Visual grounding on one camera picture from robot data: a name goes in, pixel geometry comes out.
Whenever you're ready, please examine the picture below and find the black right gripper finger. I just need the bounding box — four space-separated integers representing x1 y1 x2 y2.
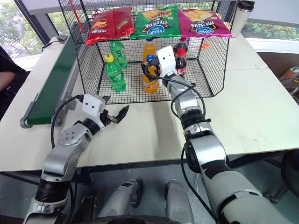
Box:
141 62 152 81

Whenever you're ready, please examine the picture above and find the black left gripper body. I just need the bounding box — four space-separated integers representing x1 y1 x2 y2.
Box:
99 108 118 125

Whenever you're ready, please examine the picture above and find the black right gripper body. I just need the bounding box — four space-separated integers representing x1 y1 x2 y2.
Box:
146 56 162 84

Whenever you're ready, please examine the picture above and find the orange soda bottle blue cap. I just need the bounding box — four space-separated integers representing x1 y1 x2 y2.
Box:
142 54 160 95

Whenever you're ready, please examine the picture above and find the green conveyor belt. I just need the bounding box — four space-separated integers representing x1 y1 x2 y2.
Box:
19 35 80 129

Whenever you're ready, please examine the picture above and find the green soda bottle yellow cap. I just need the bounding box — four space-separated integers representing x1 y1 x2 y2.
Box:
104 54 127 93

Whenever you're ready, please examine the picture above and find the cola bottle red cap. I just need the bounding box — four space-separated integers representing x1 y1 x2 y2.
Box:
174 48 188 79
173 37 189 56

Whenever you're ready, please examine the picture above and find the green chips bag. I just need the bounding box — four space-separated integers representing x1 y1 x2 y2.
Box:
129 5 182 40

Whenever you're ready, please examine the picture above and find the red chips bag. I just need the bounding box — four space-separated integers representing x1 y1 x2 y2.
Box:
113 6 135 39
85 11 117 46

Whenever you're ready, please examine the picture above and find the magenta chips bag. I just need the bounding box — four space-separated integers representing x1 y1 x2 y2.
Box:
178 8 233 39

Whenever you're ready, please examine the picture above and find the silver robot leg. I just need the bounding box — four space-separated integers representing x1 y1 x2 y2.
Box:
164 179 195 224
97 178 144 219

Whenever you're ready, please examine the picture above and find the red stick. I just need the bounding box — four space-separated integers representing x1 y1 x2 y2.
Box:
68 0 85 33

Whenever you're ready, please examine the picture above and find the white tumbler black lid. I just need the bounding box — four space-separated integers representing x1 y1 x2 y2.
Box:
231 0 256 38

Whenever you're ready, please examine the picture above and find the person in dark clothes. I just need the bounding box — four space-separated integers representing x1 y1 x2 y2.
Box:
0 45 30 121

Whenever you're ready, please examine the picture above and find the cardboard box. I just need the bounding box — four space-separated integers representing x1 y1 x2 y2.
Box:
278 66 299 96

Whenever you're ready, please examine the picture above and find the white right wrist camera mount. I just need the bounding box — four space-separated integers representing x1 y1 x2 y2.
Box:
156 46 178 87

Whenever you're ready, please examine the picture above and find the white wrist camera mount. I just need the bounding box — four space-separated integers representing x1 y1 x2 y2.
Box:
81 94 106 130
156 46 178 87

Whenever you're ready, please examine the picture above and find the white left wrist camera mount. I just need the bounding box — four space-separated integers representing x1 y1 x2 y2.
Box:
81 94 106 130

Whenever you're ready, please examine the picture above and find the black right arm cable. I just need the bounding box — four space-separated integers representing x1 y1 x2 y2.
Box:
144 64 219 224

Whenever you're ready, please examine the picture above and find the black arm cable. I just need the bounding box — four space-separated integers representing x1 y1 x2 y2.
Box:
144 64 219 224
50 94 84 150

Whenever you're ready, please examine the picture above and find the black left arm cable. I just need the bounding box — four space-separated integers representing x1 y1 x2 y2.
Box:
50 94 84 150

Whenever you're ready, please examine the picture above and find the black wire rack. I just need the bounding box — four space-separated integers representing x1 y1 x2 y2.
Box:
57 0 237 105

